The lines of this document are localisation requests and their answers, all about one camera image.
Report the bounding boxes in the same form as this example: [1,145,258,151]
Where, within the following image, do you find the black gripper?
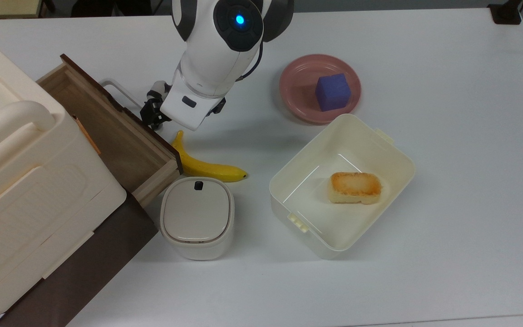
[140,80,174,131]

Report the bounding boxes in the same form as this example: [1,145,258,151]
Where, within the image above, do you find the wooden drawer with white handle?
[37,54,184,209]

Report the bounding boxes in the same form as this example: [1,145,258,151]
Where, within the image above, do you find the dark wood drawer cabinet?
[0,190,159,327]

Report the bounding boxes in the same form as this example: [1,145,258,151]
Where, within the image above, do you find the cream open plastic bin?
[269,114,416,260]

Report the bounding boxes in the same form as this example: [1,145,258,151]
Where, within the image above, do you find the orange tag on storage box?
[71,115,102,155]

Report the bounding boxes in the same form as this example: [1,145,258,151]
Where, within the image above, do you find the yellow banana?
[171,130,248,183]

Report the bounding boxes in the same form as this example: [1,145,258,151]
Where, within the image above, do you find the small beige lidded trash can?
[159,176,235,261]

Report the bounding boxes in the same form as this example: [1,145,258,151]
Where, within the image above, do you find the pink round plate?
[279,54,362,124]

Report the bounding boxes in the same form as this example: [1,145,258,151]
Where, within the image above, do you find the purple cube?
[315,73,352,112]

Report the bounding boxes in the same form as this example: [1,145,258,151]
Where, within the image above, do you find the toasted bread piece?
[328,171,383,205]

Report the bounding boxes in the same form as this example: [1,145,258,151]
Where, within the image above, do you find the black stand base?
[488,0,523,25]

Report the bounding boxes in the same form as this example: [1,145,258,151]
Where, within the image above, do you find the cream storage box with handles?
[0,25,128,315]

